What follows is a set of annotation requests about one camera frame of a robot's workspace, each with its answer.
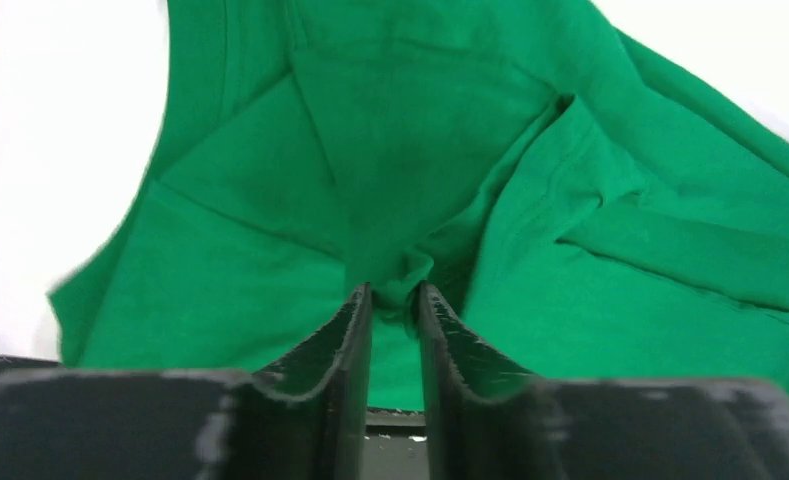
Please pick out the green t-shirt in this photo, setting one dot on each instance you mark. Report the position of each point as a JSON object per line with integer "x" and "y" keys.
{"x": 587, "y": 206}

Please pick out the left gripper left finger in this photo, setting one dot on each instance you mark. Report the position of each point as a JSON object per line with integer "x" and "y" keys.
{"x": 300, "y": 417}

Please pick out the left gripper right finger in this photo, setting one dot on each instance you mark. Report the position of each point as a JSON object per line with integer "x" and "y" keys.
{"x": 487, "y": 417}

